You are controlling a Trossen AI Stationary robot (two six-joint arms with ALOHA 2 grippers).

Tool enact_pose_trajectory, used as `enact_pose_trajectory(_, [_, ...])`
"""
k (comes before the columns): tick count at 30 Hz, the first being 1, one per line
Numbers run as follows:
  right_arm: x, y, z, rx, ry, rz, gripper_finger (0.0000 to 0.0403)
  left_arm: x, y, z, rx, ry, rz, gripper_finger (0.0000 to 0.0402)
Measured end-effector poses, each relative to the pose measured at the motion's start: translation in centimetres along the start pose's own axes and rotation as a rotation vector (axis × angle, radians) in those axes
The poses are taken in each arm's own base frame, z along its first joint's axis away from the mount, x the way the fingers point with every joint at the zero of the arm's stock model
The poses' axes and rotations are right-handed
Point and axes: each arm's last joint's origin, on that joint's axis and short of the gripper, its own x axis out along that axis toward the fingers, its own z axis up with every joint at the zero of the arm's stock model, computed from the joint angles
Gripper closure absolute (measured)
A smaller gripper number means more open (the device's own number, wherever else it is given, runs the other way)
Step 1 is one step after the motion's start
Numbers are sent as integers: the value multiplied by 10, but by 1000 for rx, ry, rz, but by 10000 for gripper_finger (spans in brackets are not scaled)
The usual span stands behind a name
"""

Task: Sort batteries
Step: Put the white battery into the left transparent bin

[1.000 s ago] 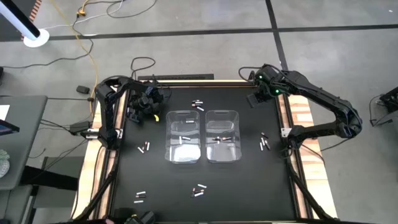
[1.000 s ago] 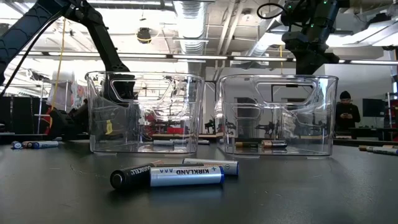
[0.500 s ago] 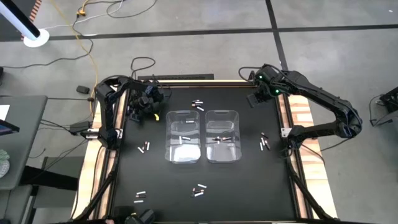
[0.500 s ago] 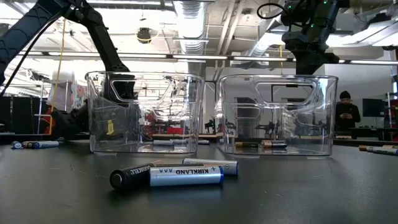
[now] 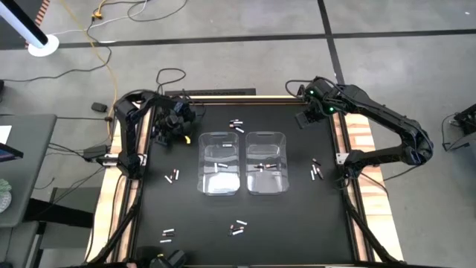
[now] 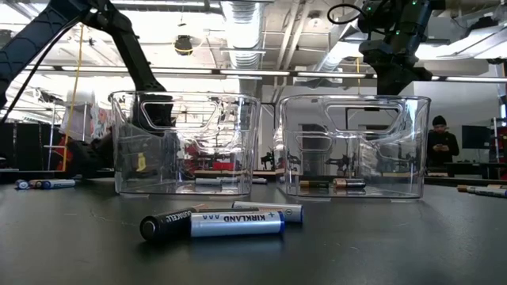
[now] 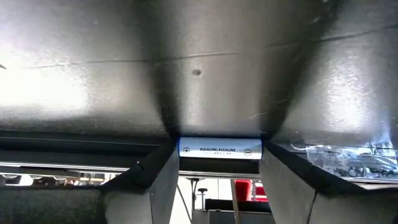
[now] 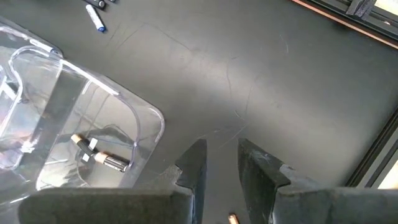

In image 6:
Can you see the white Kirkland AAA battery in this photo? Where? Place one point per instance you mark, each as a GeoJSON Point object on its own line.
{"type": "Point", "coordinates": [59, 183]}
{"type": "Point", "coordinates": [208, 181]}
{"type": "Point", "coordinates": [229, 180]}
{"type": "Point", "coordinates": [21, 184]}
{"type": "Point", "coordinates": [237, 223]}
{"type": "Point", "coordinates": [291, 213]}
{"type": "Point", "coordinates": [489, 192]}
{"type": "Point", "coordinates": [259, 181]}

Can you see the clear plastic bin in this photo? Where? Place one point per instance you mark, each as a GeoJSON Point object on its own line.
{"type": "Point", "coordinates": [245, 158]}
{"type": "Point", "coordinates": [416, 166]}

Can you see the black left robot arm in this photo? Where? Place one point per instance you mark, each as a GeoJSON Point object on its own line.
{"type": "Point", "coordinates": [31, 43]}

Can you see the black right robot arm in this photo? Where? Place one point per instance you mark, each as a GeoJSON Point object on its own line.
{"type": "Point", "coordinates": [412, 23]}

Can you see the black ceiling speaker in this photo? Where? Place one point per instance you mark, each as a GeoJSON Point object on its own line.
{"type": "Point", "coordinates": [183, 44]}

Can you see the person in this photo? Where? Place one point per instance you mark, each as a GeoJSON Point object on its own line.
{"type": "Point", "coordinates": [441, 142]}

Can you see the black monitor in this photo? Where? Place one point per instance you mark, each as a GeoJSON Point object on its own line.
{"type": "Point", "coordinates": [475, 136]}

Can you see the long ceiling light strip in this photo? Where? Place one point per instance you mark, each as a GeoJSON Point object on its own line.
{"type": "Point", "coordinates": [253, 73]}

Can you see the black cabinet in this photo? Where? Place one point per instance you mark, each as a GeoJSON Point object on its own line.
{"type": "Point", "coordinates": [24, 146]}

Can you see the black table mat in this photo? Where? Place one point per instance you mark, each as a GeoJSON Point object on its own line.
{"type": "Point", "coordinates": [79, 245]}

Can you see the silver ventilation duct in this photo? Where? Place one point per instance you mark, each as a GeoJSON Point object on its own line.
{"type": "Point", "coordinates": [243, 31]}

